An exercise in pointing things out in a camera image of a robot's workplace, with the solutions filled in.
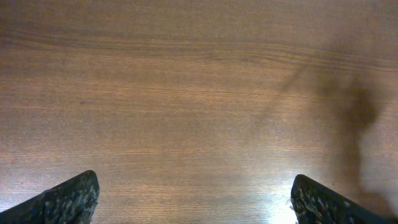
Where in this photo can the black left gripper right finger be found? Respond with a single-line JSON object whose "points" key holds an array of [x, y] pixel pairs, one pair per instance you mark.
{"points": [[313, 203]]}

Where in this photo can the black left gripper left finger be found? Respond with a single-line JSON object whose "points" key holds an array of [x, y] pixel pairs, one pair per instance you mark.
{"points": [[71, 202]]}

